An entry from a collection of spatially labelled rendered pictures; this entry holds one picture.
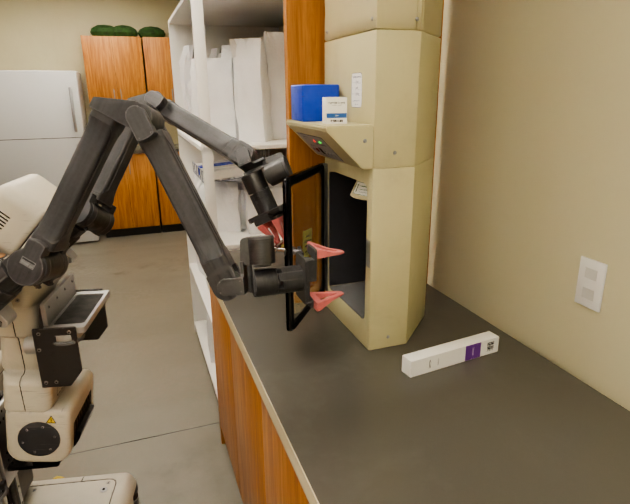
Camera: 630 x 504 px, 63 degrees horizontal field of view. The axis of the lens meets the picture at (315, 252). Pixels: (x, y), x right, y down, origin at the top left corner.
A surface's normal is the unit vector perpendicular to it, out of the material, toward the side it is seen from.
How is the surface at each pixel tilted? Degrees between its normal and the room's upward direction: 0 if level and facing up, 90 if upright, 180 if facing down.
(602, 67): 90
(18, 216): 90
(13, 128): 90
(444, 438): 0
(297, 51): 90
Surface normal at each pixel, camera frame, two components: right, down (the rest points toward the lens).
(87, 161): 0.01, 0.11
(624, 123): -0.94, 0.11
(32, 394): 0.13, 0.29
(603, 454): -0.01, -0.95
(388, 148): 0.33, 0.28
